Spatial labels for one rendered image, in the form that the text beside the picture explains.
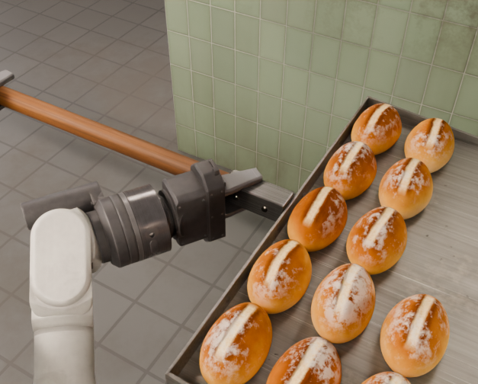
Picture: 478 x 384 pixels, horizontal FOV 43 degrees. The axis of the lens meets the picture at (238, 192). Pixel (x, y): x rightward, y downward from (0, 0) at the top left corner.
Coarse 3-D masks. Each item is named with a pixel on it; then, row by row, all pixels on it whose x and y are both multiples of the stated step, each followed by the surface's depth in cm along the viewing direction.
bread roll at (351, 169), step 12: (348, 144) 81; (360, 144) 81; (336, 156) 80; (348, 156) 79; (360, 156) 79; (372, 156) 81; (336, 168) 78; (348, 168) 78; (360, 168) 78; (372, 168) 80; (324, 180) 80; (336, 180) 78; (348, 180) 78; (360, 180) 78; (372, 180) 80; (348, 192) 78; (360, 192) 79
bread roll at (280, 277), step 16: (288, 240) 69; (272, 256) 66; (288, 256) 66; (304, 256) 68; (256, 272) 66; (272, 272) 65; (288, 272) 65; (304, 272) 67; (256, 288) 65; (272, 288) 65; (288, 288) 65; (304, 288) 67; (272, 304) 65; (288, 304) 66
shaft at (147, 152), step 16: (0, 96) 93; (16, 96) 92; (32, 112) 91; (48, 112) 90; (64, 112) 89; (64, 128) 89; (80, 128) 88; (96, 128) 87; (112, 128) 87; (112, 144) 86; (128, 144) 84; (144, 144) 84; (144, 160) 84; (160, 160) 82; (176, 160) 82; (192, 160) 82
